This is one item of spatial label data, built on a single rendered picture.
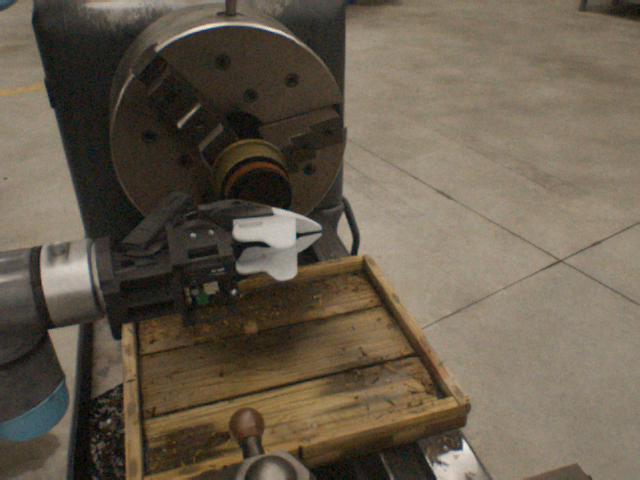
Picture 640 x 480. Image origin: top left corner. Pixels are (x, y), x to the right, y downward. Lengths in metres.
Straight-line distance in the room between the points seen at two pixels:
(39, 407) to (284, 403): 0.25
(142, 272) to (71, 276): 0.06
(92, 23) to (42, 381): 0.49
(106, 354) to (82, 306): 0.76
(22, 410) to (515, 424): 1.50
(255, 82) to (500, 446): 1.35
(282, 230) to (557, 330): 1.77
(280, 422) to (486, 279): 1.82
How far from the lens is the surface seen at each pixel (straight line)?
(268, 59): 0.75
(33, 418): 0.63
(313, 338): 0.75
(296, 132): 0.74
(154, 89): 0.70
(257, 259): 0.58
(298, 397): 0.68
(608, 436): 1.96
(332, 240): 0.97
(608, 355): 2.21
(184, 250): 0.51
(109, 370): 1.26
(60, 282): 0.53
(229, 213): 0.55
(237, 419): 0.33
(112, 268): 0.53
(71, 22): 0.89
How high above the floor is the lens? 1.40
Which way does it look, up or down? 33 degrees down
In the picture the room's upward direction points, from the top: straight up
